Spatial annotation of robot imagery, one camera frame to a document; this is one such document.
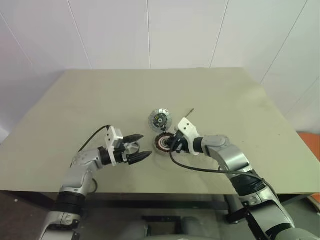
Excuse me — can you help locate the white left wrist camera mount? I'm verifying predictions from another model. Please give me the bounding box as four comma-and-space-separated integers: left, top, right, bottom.
104, 126, 125, 167

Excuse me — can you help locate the spoked copper wound rotor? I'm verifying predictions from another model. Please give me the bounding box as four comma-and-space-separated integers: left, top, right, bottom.
152, 133, 176, 157

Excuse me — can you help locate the orange and white object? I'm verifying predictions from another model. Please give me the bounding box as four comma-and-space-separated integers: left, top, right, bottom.
306, 193, 320, 208

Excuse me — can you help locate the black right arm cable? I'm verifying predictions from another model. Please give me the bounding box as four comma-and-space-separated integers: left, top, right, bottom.
169, 147, 278, 198

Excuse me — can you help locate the black table frame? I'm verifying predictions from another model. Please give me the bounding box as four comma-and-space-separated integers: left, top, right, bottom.
0, 191, 311, 225

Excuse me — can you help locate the silver round motor lid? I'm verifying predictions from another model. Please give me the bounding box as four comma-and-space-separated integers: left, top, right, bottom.
124, 141, 140, 155

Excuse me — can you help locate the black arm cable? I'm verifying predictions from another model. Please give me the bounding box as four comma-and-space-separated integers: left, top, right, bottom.
169, 147, 278, 198
77, 124, 112, 153

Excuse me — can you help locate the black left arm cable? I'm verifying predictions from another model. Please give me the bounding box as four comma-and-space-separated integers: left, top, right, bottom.
77, 124, 112, 153

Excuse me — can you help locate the silver round motor housing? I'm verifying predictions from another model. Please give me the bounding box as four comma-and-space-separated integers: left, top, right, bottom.
147, 107, 173, 132

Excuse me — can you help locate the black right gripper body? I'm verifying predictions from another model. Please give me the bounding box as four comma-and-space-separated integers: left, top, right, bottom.
172, 133, 190, 154

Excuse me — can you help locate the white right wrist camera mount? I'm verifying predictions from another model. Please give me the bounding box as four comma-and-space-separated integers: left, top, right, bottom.
176, 117, 201, 156

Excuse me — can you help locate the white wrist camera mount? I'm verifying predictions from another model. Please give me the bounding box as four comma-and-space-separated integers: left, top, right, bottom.
104, 126, 125, 167
176, 117, 201, 156

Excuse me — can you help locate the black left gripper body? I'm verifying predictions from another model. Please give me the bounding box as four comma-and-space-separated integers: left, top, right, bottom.
114, 142, 131, 165

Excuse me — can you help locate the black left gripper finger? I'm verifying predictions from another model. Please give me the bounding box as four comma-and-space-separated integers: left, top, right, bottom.
122, 134, 145, 145
127, 150, 153, 166

